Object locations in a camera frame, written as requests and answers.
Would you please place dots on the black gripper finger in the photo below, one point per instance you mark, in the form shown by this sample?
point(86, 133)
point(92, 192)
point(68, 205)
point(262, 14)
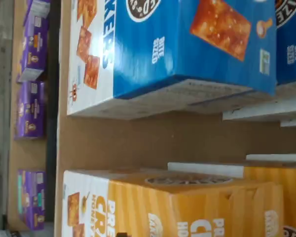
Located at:
point(122, 234)

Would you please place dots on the yellow honey mustard crackers box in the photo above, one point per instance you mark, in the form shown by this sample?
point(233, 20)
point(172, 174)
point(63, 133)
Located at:
point(293, 185)
point(187, 209)

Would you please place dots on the purple Annie's box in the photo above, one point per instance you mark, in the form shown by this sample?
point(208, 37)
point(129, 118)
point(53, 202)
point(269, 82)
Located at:
point(34, 54)
point(30, 197)
point(29, 111)
point(39, 10)

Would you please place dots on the wooden shelf board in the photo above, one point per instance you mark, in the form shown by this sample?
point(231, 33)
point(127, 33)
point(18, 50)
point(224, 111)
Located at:
point(162, 143)

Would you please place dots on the black metal shelf rack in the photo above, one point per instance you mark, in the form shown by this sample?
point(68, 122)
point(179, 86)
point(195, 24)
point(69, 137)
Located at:
point(53, 123)

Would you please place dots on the blue sea salt crackers box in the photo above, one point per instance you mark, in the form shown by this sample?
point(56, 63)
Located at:
point(175, 49)
point(291, 49)

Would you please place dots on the purple Annie's boxes group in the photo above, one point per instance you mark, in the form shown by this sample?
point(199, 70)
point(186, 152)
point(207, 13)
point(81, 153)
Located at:
point(27, 153)

